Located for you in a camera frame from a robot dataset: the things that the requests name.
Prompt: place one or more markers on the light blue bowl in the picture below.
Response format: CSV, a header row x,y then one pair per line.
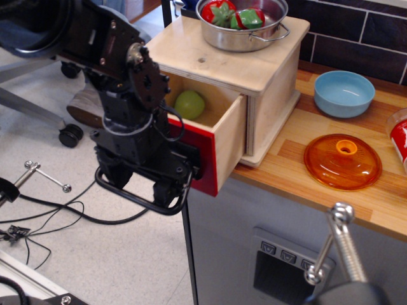
x,y
343,94

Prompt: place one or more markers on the silver clamp screw left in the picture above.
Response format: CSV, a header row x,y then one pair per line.
x,y
10,191

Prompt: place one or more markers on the black chair caster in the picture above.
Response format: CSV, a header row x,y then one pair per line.
x,y
70,135
70,70

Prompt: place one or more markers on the office chair base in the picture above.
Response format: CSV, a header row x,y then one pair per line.
x,y
12,101

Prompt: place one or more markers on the silver clamp screw right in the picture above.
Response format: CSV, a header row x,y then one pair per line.
x,y
357,289

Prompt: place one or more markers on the black chair caster back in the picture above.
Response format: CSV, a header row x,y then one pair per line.
x,y
70,70

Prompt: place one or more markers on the black metal drawer handle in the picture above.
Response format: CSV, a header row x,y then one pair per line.
x,y
194,154

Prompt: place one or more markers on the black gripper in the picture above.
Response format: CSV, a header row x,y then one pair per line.
x,y
150,152

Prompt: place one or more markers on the person leg in jeans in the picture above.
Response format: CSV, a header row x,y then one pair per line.
x,y
80,31

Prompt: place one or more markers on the red white cup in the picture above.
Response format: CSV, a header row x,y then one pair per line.
x,y
396,131

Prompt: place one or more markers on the orange transparent lid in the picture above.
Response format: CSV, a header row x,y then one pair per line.
x,y
342,162

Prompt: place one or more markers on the red toy strawberry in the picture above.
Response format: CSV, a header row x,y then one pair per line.
x,y
218,13

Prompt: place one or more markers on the aluminium frame rail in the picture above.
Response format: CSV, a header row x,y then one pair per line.
x,y
35,286

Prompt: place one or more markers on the light wooden box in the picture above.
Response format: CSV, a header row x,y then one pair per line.
x,y
266,76

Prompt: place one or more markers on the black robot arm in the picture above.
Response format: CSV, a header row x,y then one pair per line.
x,y
133,97

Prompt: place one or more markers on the red green toy vegetable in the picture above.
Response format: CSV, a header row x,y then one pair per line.
x,y
250,18

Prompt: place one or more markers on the red front wooden drawer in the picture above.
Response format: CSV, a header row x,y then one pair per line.
x,y
219,132

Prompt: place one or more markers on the grey toy kitchen cabinet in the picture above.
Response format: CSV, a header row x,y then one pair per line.
x,y
251,246

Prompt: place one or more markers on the silver clamp screw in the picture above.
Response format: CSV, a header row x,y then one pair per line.
x,y
357,289
10,191

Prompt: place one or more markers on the grey sneaker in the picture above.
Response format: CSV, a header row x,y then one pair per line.
x,y
86,107

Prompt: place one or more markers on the steel pot with handles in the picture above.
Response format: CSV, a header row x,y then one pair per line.
x,y
228,39

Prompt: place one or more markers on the green toy apple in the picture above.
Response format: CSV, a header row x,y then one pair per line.
x,y
189,104

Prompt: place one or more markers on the black chair caster front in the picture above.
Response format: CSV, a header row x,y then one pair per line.
x,y
70,135

